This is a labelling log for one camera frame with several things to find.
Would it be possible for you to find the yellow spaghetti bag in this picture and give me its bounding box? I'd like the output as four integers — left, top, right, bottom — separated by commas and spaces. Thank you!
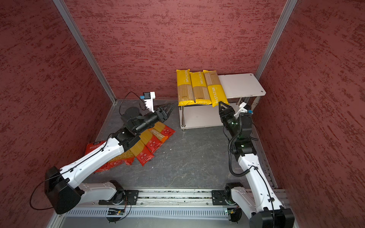
190, 72, 212, 105
203, 70, 230, 107
176, 69, 196, 106

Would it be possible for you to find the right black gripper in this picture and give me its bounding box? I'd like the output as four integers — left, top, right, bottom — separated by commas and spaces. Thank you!
218, 101, 239, 139

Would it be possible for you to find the white two-tier shelf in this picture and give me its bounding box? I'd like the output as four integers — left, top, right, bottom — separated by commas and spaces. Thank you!
179, 73, 266, 130

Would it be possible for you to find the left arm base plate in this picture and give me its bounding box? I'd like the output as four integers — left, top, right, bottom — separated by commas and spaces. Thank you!
98, 190, 139, 206

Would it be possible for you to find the circuit board with wires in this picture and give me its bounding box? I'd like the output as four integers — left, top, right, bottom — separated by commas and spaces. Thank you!
106, 196, 132, 223
226, 206, 242, 223

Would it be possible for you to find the left aluminium corner post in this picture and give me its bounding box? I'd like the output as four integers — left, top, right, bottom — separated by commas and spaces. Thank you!
53, 0, 117, 105

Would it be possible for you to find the right circuit board with wires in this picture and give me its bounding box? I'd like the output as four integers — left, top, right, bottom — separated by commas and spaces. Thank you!
226, 206, 242, 223

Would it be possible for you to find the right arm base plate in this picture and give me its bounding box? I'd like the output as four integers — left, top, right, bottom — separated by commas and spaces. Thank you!
212, 190, 236, 206

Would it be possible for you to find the small red macaroni bag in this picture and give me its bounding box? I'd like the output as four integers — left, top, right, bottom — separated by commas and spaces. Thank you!
107, 150, 135, 169

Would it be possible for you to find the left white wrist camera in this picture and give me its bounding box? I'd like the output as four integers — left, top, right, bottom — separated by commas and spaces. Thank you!
140, 92, 156, 112

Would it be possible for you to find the orange pasta bag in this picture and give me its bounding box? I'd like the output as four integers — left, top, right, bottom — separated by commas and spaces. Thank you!
149, 128, 169, 143

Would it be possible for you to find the right aluminium corner post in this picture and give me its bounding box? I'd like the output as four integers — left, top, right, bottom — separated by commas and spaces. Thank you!
255, 0, 298, 80

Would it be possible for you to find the red spaghetti bag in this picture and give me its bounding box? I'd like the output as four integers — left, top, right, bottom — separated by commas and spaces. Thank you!
130, 140, 154, 166
154, 122, 175, 137
140, 130, 163, 154

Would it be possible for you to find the red spaghetti bag front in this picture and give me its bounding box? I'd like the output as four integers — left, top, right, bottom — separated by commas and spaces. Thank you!
130, 140, 154, 166

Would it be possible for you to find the large red macaroni bag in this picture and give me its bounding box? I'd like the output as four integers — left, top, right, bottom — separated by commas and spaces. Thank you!
85, 141, 111, 174

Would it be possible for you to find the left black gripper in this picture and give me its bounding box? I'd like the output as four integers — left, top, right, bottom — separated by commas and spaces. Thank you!
135, 102, 175, 134

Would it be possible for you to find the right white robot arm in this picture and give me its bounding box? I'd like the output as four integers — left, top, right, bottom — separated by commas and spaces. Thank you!
218, 102, 295, 228

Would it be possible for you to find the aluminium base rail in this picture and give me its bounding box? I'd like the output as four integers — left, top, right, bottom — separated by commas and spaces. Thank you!
58, 188, 291, 208

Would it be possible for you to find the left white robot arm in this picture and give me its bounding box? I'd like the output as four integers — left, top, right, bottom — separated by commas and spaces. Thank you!
44, 103, 175, 214

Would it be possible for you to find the aluminium corner post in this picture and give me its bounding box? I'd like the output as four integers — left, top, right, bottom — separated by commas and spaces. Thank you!
53, 0, 117, 105
255, 0, 298, 80

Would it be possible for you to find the left circuit board with wires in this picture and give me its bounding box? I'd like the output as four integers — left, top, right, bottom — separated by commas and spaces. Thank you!
106, 196, 132, 223

